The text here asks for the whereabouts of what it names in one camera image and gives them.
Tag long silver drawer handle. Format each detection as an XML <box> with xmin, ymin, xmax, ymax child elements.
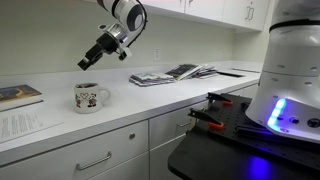
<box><xmin>75</xmin><ymin>150</ymin><xmax>113</xmax><ymax>172</ymax></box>

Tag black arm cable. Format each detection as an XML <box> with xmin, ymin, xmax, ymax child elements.
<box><xmin>127</xmin><ymin>0</ymin><xmax>149</xmax><ymax>48</ymax></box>

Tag short silver drawer handle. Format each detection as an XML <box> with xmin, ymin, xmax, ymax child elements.
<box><xmin>176</xmin><ymin>120</ymin><xmax>193</xmax><ymax>129</ymax></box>

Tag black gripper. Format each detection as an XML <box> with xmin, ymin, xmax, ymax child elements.
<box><xmin>77</xmin><ymin>32</ymin><xmax>119</xmax><ymax>72</ymax></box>

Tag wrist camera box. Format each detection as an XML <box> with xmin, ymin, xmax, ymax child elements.
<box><xmin>117</xmin><ymin>46</ymin><xmax>133</xmax><ymax>62</ymax></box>

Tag printed paper sheet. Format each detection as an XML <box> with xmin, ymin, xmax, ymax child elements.
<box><xmin>0</xmin><ymin>109</ymin><xmax>65</xmax><ymax>145</ymax></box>

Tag colourful magazine stack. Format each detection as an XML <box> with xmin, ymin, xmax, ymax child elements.
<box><xmin>128</xmin><ymin>71</ymin><xmax>177</xmax><ymax>88</ymax></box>

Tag black clamp with orange grip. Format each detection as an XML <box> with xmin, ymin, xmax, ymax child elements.
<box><xmin>205</xmin><ymin>91</ymin><xmax>235</xmax><ymax>108</ymax></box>
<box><xmin>187</xmin><ymin>107</ymin><xmax>225</xmax><ymax>131</ymax></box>

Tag white wall outlet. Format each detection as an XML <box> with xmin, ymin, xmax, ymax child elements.
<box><xmin>152</xmin><ymin>47</ymin><xmax>162</xmax><ymax>61</ymax></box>

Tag black perforated robot table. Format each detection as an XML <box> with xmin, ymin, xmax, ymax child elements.
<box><xmin>167</xmin><ymin>92</ymin><xmax>320</xmax><ymax>180</ymax></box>

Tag fanned magazine pile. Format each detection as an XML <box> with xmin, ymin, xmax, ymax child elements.
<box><xmin>191</xmin><ymin>65</ymin><xmax>219</xmax><ymax>80</ymax></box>

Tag blue and gold hardcover book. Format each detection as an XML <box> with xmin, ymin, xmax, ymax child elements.
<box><xmin>0</xmin><ymin>83</ymin><xmax>45</xmax><ymax>113</ymax></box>

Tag white mug with cartoon print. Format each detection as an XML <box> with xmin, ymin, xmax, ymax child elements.
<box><xmin>73</xmin><ymin>82</ymin><xmax>112</xmax><ymax>115</ymax></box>

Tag dark cover booklet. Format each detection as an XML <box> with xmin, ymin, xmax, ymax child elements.
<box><xmin>165</xmin><ymin>63</ymin><xmax>205</xmax><ymax>82</ymax></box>

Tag white base cabinet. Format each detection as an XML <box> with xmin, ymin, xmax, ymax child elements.
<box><xmin>0</xmin><ymin>83</ymin><xmax>262</xmax><ymax>180</ymax></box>

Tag silver wall cabinet handles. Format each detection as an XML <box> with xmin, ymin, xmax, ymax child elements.
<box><xmin>244</xmin><ymin>1</ymin><xmax>256</xmax><ymax>22</ymax></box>

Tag white wall cabinets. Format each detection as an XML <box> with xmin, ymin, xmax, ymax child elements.
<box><xmin>83</xmin><ymin>0</ymin><xmax>272</xmax><ymax>34</ymax></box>

